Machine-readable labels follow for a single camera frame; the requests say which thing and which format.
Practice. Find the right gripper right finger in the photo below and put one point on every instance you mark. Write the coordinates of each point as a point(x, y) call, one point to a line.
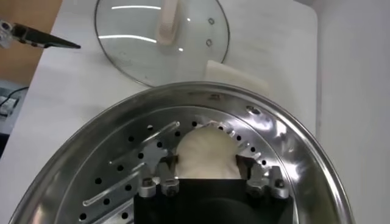
point(257, 182)

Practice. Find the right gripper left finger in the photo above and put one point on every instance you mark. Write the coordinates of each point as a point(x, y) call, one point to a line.
point(166, 182)

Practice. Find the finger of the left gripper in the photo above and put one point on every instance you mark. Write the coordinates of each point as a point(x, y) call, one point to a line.
point(36, 36)

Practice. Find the white steamed baozi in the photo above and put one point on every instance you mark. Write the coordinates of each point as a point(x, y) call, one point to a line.
point(207, 155)

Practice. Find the perforated steel steamer basket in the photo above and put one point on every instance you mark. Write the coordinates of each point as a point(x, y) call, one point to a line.
point(91, 137)

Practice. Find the white power strip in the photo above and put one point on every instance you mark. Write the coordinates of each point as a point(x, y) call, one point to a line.
point(7, 105)

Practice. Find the cream electric cooker pot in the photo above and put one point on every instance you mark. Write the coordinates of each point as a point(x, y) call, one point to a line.
point(231, 76)

